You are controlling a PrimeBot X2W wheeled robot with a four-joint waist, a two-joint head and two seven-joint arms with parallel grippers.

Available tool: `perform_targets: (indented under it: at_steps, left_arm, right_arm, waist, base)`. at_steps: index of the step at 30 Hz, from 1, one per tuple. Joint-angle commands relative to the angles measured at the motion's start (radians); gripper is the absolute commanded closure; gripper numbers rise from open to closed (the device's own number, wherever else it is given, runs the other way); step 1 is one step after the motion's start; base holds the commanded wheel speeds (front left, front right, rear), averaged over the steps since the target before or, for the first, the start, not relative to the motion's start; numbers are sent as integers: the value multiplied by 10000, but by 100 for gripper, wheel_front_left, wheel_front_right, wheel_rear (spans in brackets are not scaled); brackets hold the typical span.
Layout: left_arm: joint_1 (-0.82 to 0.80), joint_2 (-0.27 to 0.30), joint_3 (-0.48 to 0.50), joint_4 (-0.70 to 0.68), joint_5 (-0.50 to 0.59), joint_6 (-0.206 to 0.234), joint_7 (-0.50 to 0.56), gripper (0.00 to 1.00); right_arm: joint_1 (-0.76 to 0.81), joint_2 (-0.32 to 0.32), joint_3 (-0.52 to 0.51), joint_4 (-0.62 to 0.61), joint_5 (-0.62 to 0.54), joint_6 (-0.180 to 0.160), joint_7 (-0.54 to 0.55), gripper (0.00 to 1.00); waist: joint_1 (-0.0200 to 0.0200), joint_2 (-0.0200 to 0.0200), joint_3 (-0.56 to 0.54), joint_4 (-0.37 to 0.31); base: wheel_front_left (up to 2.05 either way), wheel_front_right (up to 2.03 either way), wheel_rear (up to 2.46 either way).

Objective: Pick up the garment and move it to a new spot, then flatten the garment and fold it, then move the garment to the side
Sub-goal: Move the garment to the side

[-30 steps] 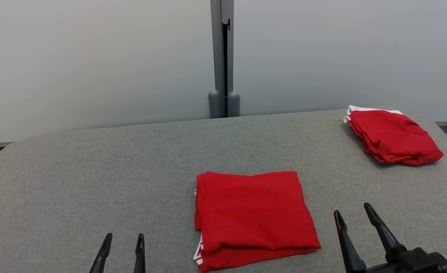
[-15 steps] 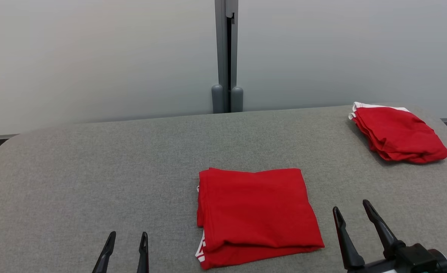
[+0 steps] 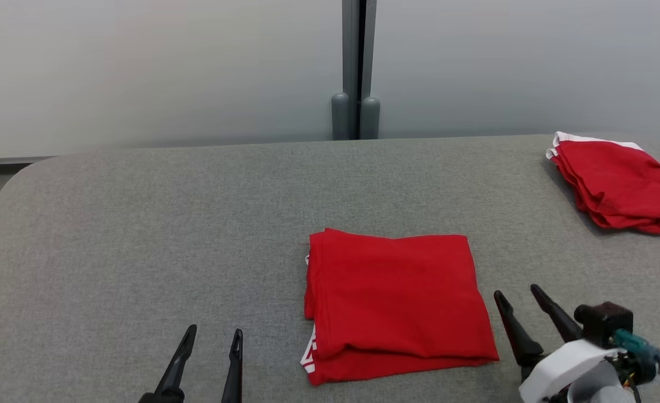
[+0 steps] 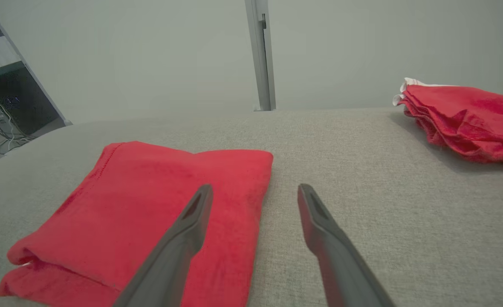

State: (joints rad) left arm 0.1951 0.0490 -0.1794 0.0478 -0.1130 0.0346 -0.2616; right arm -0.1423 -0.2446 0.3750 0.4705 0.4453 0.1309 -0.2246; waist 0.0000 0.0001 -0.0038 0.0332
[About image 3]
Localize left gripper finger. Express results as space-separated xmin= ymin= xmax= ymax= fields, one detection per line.
xmin=221 ymin=329 xmax=244 ymax=403
xmin=138 ymin=324 xmax=198 ymax=403

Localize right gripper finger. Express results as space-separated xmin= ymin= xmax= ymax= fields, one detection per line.
xmin=493 ymin=290 xmax=544 ymax=368
xmin=530 ymin=284 xmax=584 ymax=344

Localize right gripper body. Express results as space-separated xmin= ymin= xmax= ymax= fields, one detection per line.
xmin=518 ymin=338 xmax=626 ymax=403

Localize red shirt with white sleeves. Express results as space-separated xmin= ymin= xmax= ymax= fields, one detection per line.
xmin=299 ymin=227 xmax=500 ymax=387

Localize red sports shirt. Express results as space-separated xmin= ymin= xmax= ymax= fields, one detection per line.
xmin=545 ymin=131 xmax=660 ymax=235

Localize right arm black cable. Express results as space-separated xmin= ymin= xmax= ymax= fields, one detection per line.
xmin=612 ymin=329 xmax=660 ymax=387

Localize grey partition post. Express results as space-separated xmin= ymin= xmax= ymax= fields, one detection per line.
xmin=331 ymin=0 xmax=381 ymax=140

